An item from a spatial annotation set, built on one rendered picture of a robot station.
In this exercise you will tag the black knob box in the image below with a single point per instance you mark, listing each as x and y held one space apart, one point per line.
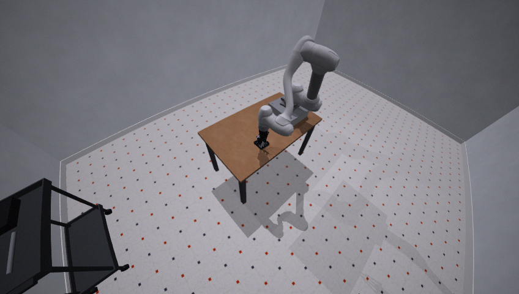
258 145

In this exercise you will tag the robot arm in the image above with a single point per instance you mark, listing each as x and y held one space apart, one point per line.
322 60

